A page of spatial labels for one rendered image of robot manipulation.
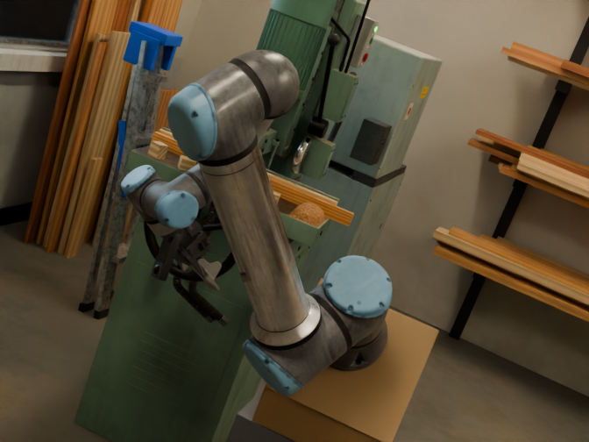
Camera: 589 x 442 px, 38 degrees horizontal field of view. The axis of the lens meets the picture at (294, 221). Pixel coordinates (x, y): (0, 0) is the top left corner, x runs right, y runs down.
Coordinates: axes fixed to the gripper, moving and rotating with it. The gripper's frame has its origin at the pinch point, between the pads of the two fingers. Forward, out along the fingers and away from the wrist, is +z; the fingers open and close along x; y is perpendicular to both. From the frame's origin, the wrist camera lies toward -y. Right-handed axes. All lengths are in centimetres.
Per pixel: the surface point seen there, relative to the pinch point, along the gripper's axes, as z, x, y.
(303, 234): 13.6, 1.4, 32.4
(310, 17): -30, 15, 73
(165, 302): 18.9, 31.3, -4.8
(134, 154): -18.5, 43.4, 16.7
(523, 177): 138, 68, 173
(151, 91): 9, 128, 60
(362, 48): -2, 28, 93
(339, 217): 22, 6, 47
